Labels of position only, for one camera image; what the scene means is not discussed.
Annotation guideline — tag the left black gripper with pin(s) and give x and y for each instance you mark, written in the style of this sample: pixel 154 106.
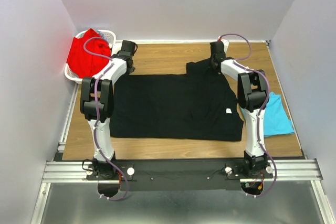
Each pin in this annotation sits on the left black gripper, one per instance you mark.
pixel 132 70

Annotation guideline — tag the black t shirt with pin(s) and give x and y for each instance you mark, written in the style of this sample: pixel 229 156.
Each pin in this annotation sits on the black t shirt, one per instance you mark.
pixel 197 105

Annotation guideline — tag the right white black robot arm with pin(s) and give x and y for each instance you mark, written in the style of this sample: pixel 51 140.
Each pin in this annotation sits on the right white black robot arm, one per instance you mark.
pixel 252 95

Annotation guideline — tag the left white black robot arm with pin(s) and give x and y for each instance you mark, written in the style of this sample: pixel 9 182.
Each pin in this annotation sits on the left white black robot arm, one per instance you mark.
pixel 96 104

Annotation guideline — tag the red t shirt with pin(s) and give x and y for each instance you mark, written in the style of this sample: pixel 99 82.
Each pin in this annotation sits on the red t shirt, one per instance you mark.
pixel 84 64

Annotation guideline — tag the folded turquoise t shirt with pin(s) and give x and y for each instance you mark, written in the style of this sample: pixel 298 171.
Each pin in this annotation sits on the folded turquoise t shirt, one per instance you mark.
pixel 276 121

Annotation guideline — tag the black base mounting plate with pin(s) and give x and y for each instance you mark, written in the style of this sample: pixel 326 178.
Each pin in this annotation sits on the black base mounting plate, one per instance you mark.
pixel 176 174

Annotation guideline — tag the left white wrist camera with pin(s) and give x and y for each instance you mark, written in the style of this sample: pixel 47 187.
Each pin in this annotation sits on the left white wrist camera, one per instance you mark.
pixel 116 48

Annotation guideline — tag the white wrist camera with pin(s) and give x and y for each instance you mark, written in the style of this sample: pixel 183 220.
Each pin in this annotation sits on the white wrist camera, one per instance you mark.
pixel 116 48
pixel 225 44

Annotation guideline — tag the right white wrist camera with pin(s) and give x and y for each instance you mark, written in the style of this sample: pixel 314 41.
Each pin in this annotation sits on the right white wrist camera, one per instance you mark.
pixel 225 44

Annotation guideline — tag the aluminium extrusion rail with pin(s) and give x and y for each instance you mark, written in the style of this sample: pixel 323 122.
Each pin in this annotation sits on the aluminium extrusion rail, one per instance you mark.
pixel 287 170

